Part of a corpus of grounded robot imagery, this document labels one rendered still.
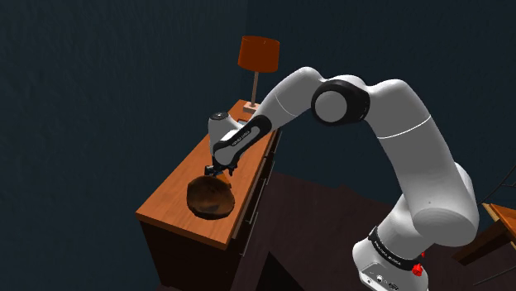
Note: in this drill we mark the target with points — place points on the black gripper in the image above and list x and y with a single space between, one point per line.
220 167

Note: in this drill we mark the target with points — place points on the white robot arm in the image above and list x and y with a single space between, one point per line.
407 153

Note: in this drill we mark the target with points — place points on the dark brown bowl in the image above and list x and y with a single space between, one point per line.
209 198

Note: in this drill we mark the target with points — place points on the wooden chest of drawers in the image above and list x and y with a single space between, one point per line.
177 197

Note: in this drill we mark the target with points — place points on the orange shade table lamp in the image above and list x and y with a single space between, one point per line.
258 53

